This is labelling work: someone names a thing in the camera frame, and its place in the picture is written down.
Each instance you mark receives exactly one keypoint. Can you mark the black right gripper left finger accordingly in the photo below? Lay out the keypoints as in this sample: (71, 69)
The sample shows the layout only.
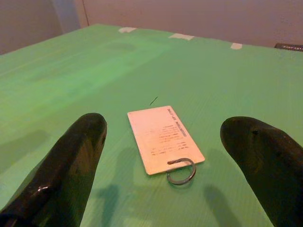
(59, 177)

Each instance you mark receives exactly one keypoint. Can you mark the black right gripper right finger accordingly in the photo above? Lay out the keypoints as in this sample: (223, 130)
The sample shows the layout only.
(272, 170)

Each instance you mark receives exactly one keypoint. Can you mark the white key card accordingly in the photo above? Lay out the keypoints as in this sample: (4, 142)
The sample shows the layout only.
(156, 134)

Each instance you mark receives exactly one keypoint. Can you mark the green corrugated plastic sheet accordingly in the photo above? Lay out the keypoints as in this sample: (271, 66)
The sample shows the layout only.
(71, 78)

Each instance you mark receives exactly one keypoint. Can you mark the black strip with white print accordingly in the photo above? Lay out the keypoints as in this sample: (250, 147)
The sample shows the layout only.
(290, 47)

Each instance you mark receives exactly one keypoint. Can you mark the pale tape piece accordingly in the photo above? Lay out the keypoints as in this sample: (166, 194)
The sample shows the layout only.
(127, 29)
(181, 37)
(236, 46)

